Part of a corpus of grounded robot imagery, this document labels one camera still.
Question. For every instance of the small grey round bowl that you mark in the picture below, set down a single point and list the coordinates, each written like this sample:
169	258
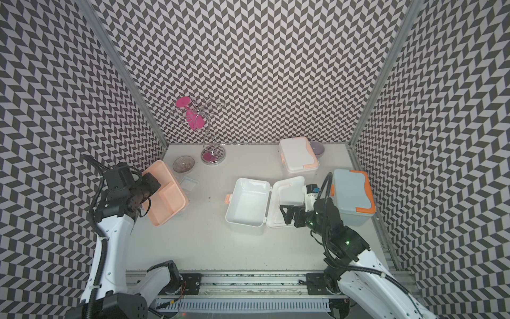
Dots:
317	148

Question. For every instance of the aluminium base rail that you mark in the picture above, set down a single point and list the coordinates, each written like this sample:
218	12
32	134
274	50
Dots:
279	284

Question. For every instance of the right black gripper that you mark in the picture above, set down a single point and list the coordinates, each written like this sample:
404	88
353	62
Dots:
297	215

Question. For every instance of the small clear glass bowl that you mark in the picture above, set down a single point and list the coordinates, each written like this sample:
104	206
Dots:
183	164

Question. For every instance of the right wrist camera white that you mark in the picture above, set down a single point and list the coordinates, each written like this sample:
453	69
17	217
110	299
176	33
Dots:
311	192

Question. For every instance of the white first aid box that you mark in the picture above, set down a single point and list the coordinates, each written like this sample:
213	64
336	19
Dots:
254	205
297	156

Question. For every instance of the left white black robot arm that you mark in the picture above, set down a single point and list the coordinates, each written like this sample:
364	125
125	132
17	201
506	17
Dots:
106	294

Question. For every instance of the silver wire stand pink ornaments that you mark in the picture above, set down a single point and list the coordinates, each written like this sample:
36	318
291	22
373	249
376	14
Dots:
198	116

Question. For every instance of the pink tray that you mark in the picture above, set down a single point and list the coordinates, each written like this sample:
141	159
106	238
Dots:
169	199

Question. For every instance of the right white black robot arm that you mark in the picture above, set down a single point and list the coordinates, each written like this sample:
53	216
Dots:
353	269

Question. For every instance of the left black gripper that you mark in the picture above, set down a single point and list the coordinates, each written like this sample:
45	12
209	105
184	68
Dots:
147	186

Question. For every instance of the blue first aid kit box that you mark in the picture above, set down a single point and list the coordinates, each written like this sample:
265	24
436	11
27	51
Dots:
353	196

